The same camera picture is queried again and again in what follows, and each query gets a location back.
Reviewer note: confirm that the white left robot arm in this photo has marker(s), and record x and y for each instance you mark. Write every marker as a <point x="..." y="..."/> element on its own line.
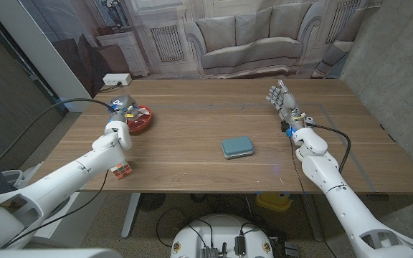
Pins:
<point x="66" y="179"/>

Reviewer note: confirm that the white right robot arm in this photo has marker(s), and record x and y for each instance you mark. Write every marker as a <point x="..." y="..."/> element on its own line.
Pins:
<point x="342" y="200"/>

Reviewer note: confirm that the black round floor fan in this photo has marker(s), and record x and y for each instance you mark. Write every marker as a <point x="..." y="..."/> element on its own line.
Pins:
<point x="151" y="201"/>

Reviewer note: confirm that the grey table leg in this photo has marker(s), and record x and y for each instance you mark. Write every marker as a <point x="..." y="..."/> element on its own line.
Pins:
<point x="314" y="222"/>

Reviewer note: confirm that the white table leg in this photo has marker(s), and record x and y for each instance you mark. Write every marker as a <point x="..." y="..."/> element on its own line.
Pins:
<point x="130" y="218"/>

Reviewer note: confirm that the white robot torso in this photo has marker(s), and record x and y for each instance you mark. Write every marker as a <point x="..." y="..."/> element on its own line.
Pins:
<point x="221" y="229"/>

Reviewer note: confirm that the white power strip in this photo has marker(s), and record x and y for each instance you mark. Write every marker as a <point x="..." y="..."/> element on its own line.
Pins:
<point x="117" y="79"/>

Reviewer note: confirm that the red bowl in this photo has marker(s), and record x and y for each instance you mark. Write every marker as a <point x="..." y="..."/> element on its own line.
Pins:
<point x="142" y="126"/>

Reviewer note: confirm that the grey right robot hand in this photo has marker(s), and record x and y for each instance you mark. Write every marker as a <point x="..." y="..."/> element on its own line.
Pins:
<point x="287" y="104"/>

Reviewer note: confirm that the yellow object under table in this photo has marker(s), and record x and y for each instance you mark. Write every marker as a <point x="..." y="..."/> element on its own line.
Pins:
<point x="274" y="202"/>

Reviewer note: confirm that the white upright panel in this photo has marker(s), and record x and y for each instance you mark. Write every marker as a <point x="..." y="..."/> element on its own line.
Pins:
<point x="41" y="53"/>

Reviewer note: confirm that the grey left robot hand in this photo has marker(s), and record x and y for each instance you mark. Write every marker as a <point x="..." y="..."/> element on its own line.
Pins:
<point x="124" y="105"/>

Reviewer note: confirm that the printed living room backdrop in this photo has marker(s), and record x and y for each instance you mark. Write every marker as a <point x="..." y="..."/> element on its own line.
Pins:
<point x="249" y="36"/>

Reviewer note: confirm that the rubik's cube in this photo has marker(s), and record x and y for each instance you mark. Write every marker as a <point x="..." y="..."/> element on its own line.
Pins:
<point x="122" y="171"/>

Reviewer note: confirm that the white plastic chair base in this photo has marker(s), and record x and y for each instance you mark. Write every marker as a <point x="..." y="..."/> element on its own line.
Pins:
<point x="13" y="176"/>

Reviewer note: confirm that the teal soap box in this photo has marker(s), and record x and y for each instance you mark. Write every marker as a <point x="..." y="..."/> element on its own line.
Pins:
<point x="237" y="147"/>

